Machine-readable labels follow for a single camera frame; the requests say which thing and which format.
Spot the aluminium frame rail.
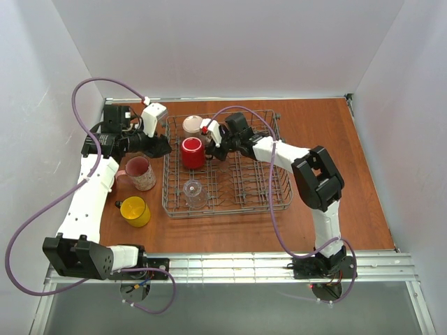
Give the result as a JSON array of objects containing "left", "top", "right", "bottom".
[{"left": 45, "top": 253, "right": 420, "bottom": 284}]

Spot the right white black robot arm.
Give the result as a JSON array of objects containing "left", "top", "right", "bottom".
[{"left": 200, "top": 112, "right": 346, "bottom": 275}]

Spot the purple cable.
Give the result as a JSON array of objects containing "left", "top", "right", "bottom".
[
  {"left": 3, "top": 77, "right": 177, "bottom": 314},
  {"left": 205, "top": 105, "right": 358, "bottom": 304}
]

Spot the pink patterned mug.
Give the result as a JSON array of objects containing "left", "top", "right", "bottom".
[{"left": 115, "top": 156, "right": 156, "bottom": 191}]

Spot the yellow mug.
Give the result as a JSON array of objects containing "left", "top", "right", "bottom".
[{"left": 115, "top": 196, "right": 151, "bottom": 228}]

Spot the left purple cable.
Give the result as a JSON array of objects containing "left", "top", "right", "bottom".
[{"left": 3, "top": 77, "right": 177, "bottom": 314}]

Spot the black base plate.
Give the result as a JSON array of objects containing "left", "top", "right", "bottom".
[
  {"left": 108, "top": 257, "right": 170, "bottom": 281},
  {"left": 286, "top": 256, "right": 357, "bottom": 279}
]

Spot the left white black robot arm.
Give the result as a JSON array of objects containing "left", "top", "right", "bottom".
[{"left": 43, "top": 103, "right": 172, "bottom": 280}]

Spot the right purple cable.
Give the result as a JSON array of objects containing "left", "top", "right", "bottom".
[{"left": 205, "top": 105, "right": 358, "bottom": 304}]

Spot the red mug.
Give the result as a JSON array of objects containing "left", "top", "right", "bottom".
[{"left": 181, "top": 137, "right": 205, "bottom": 170}]

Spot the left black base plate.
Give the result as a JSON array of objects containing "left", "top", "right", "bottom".
[{"left": 108, "top": 257, "right": 170, "bottom": 281}]

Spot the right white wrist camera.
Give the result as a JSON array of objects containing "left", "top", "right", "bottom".
[{"left": 200, "top": 119, "right": 222, "bottom": 147}]

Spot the pale pink mug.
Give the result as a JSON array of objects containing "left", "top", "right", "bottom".
[{"left": 182, "top": 115, "right": 209, "bottom": 143}]

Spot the grey wire dish rack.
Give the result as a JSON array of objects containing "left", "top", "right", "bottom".
[{"left": 161, "top": 110, "right": 294, "bottom": 218}]

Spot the clear glass cup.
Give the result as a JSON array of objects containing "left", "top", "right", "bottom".
[{"left": 183, "top": 179, "right": 209, "bottom": 209}]

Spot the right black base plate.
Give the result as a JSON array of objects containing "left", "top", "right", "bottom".
[{"left": 286, "top": 256, "right": 357, "bottom": 279}]

